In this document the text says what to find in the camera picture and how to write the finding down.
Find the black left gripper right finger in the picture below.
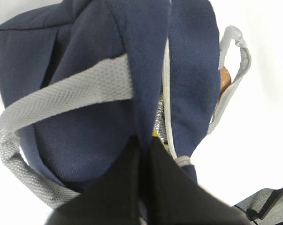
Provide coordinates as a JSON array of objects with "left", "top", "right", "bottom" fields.
[{"left": 147, "top": 138, "right": 249, "bottom": 225}]

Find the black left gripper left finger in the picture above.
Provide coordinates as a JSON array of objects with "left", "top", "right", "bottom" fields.
[{"left": 46, "top": 137, "right": 141, "bottom": 225}]

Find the navy blue lunch bag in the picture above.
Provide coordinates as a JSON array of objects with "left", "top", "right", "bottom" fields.
[{"left": 0, "top": 0, "right": 251, "bottom": 209}]

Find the brown bread roll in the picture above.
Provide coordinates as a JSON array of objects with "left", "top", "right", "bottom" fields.
[{"left": 219, "top": 67, "right": 232, "bottom": 98}]

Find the yellow banana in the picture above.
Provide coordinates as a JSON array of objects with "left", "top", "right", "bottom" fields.
[{"left": 153, "top": 133, "right": 170, "bottom": 154}]

